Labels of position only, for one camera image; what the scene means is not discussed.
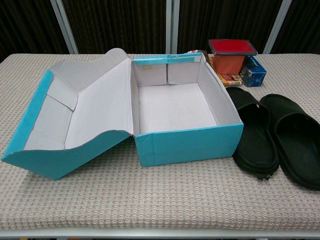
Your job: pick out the black rubber slipper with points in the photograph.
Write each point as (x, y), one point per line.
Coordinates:
(252, 140)
(300, 150)

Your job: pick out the light blue shoe box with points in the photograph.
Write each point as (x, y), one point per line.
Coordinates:
(162, 105)

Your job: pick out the beige cloth-covered table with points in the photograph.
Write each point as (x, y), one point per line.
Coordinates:
(150, 200)

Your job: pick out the blue cardboard box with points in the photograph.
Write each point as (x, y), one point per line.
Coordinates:
(255, 75)

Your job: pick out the yellow red snack packet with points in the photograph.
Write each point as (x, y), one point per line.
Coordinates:
(230, 78)

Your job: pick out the red lidded orange container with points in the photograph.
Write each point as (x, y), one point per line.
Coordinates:
(232, 47)

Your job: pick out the dark corrugated partition panel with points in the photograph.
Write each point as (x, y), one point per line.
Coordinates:
(120, 25)
(225, 20)
(305, 25)
(25, 25)

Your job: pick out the grey aluminium partition post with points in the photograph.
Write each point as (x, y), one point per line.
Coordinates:
(65, 27)
(172, 25)
(278, 25)

